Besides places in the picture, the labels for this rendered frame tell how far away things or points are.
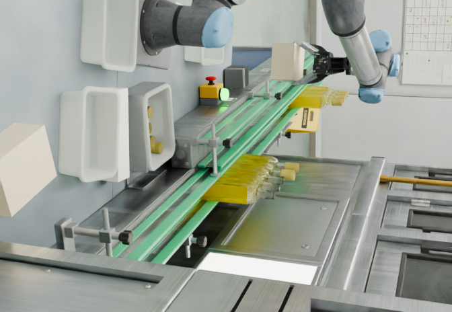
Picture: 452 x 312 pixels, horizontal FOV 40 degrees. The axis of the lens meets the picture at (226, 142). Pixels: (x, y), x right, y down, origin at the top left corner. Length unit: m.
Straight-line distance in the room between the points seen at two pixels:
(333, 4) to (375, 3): 6.12
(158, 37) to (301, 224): 0.72
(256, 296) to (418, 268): 0.98
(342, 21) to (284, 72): 0.51
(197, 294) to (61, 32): 0.79
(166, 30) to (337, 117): 6.32
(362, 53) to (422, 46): 6.00
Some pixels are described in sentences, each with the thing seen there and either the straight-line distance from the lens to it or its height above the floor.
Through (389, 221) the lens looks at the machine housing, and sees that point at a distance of 2.11.
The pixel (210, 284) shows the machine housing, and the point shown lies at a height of 1.28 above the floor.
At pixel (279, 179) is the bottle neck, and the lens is 1.95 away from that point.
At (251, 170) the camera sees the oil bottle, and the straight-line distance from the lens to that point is 1.97.
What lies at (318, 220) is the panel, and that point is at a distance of 2.00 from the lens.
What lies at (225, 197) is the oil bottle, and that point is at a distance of 1.87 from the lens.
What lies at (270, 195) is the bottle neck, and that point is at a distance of 1.84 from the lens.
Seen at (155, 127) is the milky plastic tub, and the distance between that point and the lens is 1.87.
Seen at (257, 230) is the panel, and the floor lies 1.08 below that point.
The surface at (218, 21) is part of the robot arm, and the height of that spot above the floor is 0.99.
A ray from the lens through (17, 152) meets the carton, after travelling 1.26.
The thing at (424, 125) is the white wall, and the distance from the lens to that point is 7.95.
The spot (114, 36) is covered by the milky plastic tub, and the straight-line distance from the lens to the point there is 1.69.
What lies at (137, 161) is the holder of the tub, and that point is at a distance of 1.75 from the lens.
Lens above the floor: 1.59
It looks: 19 degrees down
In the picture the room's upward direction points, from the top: 94 degrees clockwise
